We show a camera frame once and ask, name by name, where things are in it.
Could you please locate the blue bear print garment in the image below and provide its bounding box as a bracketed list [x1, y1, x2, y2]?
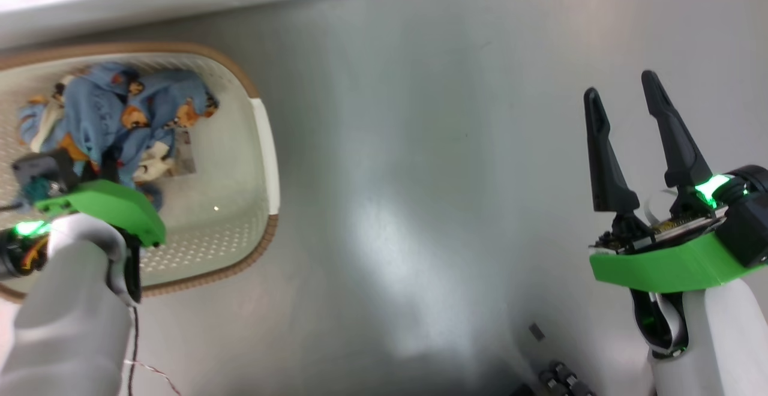
[18, 63, 220, 211]

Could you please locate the thin red white wire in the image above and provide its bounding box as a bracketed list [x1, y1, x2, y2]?
[123, 359, 182, 396]

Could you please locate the paper label sticker in basket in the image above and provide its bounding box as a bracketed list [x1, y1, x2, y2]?
[173, 131, 197, 176]

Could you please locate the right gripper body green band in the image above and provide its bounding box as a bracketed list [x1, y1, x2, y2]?
[589, 210, 768, 293]

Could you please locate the white basket with brown rim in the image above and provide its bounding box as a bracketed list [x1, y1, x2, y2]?
[0, 42, 281, 304]

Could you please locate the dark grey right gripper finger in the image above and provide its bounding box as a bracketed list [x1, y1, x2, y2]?
[641, 70, 713, 188]
[584, 88, 640, 214]

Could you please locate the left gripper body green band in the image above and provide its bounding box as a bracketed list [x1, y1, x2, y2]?
[35, 180, 167, 247]

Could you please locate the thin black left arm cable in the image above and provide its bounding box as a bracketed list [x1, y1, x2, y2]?
[123, 306, 142, 396]

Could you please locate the white front-load washing machine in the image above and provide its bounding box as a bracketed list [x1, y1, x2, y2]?
[0, 0, 391, 49]

